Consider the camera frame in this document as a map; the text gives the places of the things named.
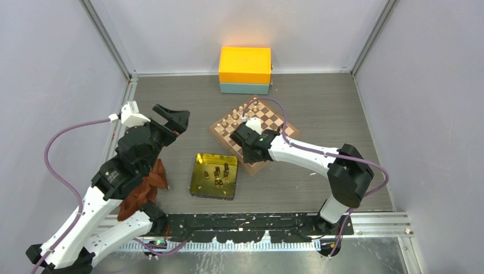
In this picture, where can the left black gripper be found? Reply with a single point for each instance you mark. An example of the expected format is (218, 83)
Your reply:
(178, 120)

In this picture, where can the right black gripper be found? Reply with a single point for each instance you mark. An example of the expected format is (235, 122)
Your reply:
(247, 158)

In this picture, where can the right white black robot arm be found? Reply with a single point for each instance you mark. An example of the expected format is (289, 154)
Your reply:
(348, 174)

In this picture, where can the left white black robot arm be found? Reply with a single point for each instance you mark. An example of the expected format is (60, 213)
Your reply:
(74, 248)

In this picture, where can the wooden chessboard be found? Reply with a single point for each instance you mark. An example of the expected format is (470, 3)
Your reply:
(270, 119)

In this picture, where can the yellow transparent tray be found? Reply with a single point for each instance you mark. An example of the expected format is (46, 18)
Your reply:
(214, 176)

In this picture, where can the grey-blue box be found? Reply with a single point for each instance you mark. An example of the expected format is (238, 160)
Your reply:
(244, 88)

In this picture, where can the brown cloth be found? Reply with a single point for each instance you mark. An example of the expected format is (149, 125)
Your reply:
(144, 193)

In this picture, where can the yellow box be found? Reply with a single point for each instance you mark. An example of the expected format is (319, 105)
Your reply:
(247, 65)

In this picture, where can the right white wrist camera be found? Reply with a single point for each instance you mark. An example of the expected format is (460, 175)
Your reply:
(254, 123)

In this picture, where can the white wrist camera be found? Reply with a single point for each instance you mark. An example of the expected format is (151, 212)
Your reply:
(131, 117)
(254, 123)

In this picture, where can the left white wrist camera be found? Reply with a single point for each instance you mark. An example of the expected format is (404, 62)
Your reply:
(131, 117)

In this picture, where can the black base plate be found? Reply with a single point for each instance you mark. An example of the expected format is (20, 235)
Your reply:
(248, 227)

